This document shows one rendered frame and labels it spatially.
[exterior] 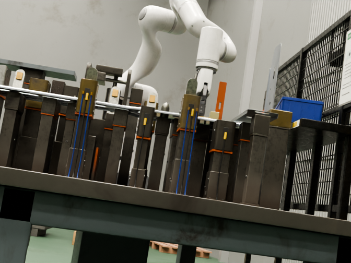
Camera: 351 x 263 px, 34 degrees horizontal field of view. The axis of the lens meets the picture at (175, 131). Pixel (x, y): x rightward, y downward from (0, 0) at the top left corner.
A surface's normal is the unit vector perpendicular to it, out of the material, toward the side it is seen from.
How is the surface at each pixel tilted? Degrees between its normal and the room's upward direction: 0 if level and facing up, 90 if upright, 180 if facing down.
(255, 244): 90
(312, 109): 90
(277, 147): 90
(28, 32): 90
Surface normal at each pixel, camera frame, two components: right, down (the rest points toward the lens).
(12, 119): 0.10, -0.11
